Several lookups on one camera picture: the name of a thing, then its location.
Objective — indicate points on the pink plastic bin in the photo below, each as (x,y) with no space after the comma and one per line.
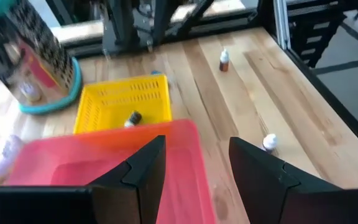
(73,155)

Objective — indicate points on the black dropper bottle white cap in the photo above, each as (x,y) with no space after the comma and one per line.
(134,118)

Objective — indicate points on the black drawer cabinet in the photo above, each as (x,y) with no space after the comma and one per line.
(312,34)

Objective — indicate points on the brown dropper bottle white cap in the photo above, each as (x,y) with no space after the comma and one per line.
(269,141)
(224,63)

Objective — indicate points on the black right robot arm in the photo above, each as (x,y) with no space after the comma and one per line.
(126,25)

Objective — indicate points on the yellow plastic basket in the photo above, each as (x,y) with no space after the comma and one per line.
(110,105)

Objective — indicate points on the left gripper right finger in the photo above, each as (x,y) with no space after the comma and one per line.
(275,193)

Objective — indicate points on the silver edge bracket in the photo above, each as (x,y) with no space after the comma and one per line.
(281,25)

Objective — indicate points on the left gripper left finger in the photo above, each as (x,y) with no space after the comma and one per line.
(135,193)

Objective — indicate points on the black aluminium table frame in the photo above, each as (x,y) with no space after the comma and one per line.
(334,100)

